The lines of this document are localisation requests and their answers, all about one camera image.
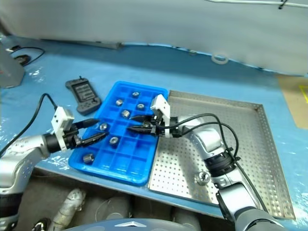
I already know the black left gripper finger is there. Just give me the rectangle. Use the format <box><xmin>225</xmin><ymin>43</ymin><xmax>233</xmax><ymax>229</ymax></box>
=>
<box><xmin>80</xmin><ymin>131</ymin><xmax>107</xmax><ymax>147</ymax></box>
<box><xmin>71</xmin><ymin>118</ymin><xmax>101</xmax><ymax>132</ymax></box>

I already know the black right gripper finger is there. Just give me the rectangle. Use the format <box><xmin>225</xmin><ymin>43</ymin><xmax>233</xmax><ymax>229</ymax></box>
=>
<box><xmin>129</xmin><ymin>115</ymin><xmax>155</xmax><ymax>122</ymax></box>
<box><xmin>126</xmin><ymin>127</ymin><xmax>155</xmax><ymax>136</ymax></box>

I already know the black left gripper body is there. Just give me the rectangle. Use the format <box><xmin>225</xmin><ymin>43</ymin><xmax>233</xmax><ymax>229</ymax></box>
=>
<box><xmin>62</xmin><ymin>128</ymin><xmax>84</xmax><ymax>150</ymax></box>

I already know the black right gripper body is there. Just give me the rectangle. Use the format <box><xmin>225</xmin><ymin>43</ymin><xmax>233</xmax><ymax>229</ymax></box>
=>
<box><xmin>151</xmin><ymin>114</ymin><xmax>167</xmax><ymax>138</ymax></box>

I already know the blue compartment tray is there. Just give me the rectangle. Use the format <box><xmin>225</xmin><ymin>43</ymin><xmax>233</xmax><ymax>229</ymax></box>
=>
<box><xmin>68</xmin><ymin>81</ymin><xmax>169</xmax><ymax>186</ymax></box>

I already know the perforated steel tray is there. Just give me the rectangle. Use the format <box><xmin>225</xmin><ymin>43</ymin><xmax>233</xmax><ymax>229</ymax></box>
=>
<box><xmin>147</xmin><ymin>90</ymin><xmax>296</xmax><ymax>220</ymax></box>

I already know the black handheld controller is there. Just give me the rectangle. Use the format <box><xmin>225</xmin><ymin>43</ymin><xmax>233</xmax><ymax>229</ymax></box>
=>
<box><xmin>64</xmin><ymin>76</ymin><xmax>101</xmax><ymax>116</ymax></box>

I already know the grey wrapped bundle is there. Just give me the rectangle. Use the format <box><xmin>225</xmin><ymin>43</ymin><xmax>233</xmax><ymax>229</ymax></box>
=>
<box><xmin>49</xmin><ymin>189</ymin><xmax>87</xmax><ymax>231</ymax></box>

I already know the dark blue robot torso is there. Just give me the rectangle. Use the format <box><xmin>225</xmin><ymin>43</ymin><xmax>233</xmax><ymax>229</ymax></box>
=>
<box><xmin>62</xmin><ymin>218</ymin><xmax>210</xmax><ymax>231</ymax></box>

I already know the grey metal box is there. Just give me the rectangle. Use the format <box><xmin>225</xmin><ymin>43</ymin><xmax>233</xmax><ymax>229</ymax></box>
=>
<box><xmin>0</xmin><ymin>40</ymin><xmax>25</xmax><ymax>89</ymax></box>

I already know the brown cardboard sheet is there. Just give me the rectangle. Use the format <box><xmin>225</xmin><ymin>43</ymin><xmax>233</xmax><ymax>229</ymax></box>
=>
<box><xmin>276</xmin><ymin>74</ymin><xmax>308</xmax><ymax>128</ymax></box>

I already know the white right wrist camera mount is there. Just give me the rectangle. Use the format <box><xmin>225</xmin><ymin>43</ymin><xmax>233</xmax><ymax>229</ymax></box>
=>
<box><xmin>150</xmin><ymin>94</ymin><xmax>174</xmax><ymax>138</ymax></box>

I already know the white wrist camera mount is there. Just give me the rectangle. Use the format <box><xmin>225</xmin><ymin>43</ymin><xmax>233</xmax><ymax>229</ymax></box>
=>
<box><xmin>150</xmin><ymin>94</ymin><xmax>174</xmax><ymax>138</ymax></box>
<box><xmin>51</xmin><ymin>106</ymin><xmax>75</xmax><ymax>152</ymax></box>

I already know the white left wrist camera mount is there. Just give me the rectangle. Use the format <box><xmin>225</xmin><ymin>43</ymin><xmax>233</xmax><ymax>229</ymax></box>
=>
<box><xmin>51</xmin><ymin>106</ymin><xmax>75</xmax><ymax>152</ymax></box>

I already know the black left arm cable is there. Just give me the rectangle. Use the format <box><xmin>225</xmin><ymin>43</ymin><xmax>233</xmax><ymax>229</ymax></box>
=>
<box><xmin>0</xmin><ymin>93</ymin><xmax>60</xmax><ymax>156</ymax></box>

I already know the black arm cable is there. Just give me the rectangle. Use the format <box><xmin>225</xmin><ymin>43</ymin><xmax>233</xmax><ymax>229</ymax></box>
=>
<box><xmin>0</xmin><ymin>93</ymin><xmax>60</xmax><ymax>156</ymax></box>
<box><xmin>177</xmin><ymin>113</ymin><xmax>269</xmax><ymax>214</ymax></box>

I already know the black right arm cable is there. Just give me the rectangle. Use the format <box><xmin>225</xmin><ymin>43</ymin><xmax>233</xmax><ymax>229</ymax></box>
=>
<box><xmin>177</xmin><ymin>113</ymin><xmax>269</xmax><ymax>214</ymax></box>

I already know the thin black cable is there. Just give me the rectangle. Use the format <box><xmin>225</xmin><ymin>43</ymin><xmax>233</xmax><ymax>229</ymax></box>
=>
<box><xmin>6</xmin><ymin>45</ymin><xmax>46</xmax><ymax>67</ymax></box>

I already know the white tape ring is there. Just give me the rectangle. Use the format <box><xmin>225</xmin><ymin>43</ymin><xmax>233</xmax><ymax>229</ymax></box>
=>
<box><xmin>211</xmin><ymin>54</ymin><xmax>229</xmax><ymax>65</ymax></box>

